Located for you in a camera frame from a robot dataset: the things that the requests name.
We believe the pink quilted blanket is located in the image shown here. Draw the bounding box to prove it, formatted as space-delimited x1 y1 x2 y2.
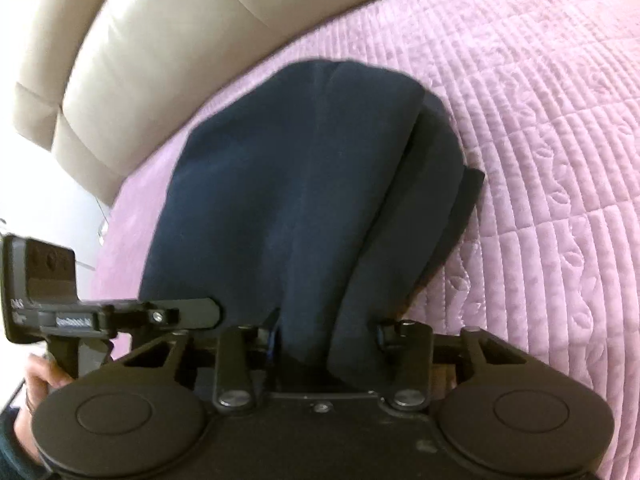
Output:
85 0 640 480

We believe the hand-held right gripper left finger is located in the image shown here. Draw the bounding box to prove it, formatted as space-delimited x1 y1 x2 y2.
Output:
119 307 282 409

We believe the person's left forearm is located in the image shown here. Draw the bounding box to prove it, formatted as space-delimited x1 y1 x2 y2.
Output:
0 405 50 480

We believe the person's left hand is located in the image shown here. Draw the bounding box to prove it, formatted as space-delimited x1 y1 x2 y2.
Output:
14 354 77 418

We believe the beige leather headboard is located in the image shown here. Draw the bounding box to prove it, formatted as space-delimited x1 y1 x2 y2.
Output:
12 0 481 207

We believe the dark navy garment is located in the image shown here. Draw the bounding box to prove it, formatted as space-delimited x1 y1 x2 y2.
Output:
137 59 487 394

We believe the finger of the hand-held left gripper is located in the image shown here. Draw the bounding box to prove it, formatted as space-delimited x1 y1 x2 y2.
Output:
147 297 224 330

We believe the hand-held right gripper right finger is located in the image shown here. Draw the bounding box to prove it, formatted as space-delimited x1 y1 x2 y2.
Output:
376 319 527 409

